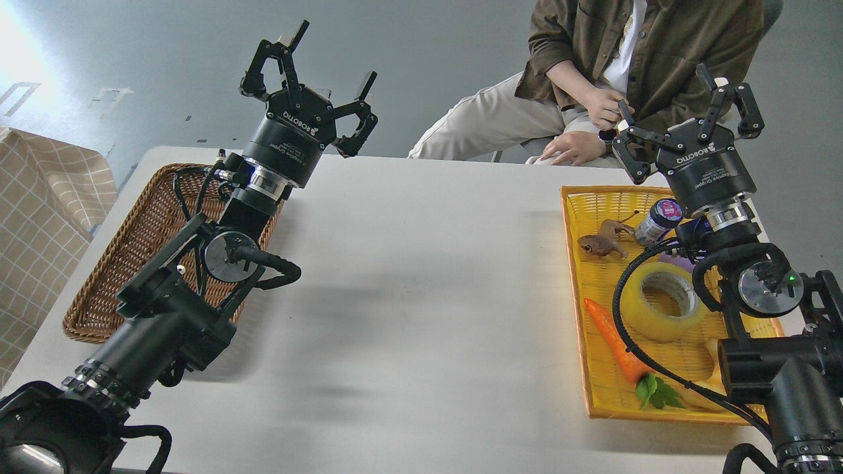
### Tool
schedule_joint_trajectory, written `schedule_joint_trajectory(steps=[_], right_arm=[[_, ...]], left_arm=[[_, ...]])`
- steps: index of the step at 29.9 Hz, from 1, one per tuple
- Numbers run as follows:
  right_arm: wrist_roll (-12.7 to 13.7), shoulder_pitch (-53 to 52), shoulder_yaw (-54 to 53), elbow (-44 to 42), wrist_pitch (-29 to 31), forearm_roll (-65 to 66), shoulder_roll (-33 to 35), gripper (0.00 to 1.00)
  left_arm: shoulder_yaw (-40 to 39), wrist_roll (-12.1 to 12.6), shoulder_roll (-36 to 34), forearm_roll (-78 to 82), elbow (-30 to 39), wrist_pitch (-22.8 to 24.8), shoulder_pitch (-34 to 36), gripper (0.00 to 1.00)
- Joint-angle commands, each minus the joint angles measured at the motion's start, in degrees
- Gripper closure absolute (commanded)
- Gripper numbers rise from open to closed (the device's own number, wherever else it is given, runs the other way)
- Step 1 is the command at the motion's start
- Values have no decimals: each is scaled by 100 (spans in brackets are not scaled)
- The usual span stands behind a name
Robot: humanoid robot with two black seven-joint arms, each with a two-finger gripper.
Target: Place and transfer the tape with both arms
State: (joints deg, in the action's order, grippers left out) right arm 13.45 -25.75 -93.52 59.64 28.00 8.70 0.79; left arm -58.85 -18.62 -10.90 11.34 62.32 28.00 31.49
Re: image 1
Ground purple foam block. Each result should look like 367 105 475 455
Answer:
659 253 695 273

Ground yellow plastic basket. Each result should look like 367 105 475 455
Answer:
560 185 744 425

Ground person's lower hand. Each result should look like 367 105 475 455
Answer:
537 131 606 166

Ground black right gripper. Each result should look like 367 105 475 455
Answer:
611 63 765 218

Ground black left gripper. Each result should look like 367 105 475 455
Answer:
239 19 379 189

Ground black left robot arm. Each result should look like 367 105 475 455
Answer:
2 20 377 473

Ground orange toy carrot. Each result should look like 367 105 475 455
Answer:
584 299 686 410

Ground beige checkered cloth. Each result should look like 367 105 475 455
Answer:
1 127 118 384

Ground brown wicker basket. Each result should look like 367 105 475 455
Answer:
61 164 301 343

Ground small dark jar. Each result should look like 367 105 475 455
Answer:
634 198 684 247

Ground brown toy frog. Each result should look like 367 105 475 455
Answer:
577 210 640 259

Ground seated person in brown jacket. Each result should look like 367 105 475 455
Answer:
408 1 782 167

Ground person's upper hand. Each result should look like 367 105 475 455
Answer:
578 87 630 131

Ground toy croissant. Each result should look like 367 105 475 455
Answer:
677 338 726 412

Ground yellow tape roll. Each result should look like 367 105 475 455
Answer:
620 262 707 342

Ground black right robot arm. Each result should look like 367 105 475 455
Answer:
611 63 842 473

